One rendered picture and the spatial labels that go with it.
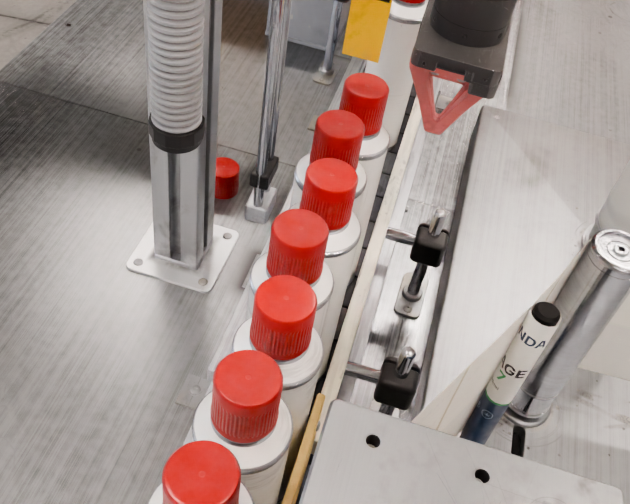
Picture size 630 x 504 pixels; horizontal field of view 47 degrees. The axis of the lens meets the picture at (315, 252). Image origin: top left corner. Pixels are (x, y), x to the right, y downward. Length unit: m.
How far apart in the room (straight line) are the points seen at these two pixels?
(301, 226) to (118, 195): 0.41
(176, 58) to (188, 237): 0.29
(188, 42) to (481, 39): 0.23
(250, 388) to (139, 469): 0.28
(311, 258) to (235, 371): 0.09
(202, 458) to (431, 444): 0.10
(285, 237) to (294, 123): 0.51
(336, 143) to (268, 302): 0.15
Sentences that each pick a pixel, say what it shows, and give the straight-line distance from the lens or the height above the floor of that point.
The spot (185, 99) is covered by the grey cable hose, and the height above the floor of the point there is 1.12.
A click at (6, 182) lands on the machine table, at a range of 0.83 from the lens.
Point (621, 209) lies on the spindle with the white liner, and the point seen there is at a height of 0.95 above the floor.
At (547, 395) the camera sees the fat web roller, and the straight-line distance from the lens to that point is 0.59.
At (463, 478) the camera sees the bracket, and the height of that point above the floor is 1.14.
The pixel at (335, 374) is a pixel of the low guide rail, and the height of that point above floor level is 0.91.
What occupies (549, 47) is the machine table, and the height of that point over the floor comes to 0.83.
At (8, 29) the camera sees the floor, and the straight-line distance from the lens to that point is 2.69.
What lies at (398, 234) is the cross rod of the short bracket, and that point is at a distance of 0.67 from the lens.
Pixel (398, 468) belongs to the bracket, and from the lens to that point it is 0.27.
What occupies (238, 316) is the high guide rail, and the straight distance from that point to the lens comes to 0.52.
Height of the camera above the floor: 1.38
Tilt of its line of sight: 47 degrees down
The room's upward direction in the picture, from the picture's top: 11 degrees clockwise
